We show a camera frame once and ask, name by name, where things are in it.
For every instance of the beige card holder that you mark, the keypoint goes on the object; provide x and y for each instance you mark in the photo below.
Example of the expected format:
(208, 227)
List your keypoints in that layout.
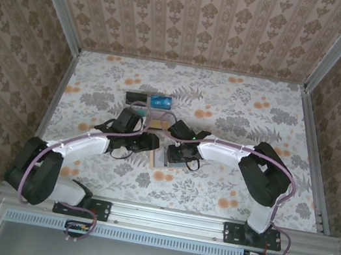
(152, 160)

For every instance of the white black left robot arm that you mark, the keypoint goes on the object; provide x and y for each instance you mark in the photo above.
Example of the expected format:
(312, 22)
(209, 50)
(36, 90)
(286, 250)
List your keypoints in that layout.
(88, 146)

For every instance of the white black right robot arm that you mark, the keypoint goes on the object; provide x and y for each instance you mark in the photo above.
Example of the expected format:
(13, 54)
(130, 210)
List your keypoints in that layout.
(218, 154)

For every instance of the green card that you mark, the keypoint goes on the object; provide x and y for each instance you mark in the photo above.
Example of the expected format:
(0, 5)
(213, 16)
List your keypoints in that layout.
(141, 113)

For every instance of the light blue card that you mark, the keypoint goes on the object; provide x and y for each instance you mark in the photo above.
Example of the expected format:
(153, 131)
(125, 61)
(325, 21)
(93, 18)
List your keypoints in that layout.
(161, 159)

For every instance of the black card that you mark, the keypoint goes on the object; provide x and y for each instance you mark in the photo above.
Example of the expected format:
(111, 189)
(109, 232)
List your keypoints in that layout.
(136, 98)

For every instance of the clear acrylic card organizer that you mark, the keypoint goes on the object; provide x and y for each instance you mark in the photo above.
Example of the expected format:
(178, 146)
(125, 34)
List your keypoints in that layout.
(155, 111)

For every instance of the gold card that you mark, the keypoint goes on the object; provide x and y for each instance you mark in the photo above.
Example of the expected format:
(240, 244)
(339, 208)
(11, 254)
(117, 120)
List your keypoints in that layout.
(156, 124)

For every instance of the aluminium mounting rail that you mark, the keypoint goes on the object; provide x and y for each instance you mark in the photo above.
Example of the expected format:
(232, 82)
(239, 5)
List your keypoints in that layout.
(167, 221)

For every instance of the aluminium table side rail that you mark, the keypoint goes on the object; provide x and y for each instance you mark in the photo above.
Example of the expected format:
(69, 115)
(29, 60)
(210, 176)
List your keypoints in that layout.
(52, 106)
(312, 139)

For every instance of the aluminium frame post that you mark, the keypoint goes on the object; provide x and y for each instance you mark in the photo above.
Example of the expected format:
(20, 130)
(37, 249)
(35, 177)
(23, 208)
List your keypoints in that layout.
(339, 45)
(57, 2)

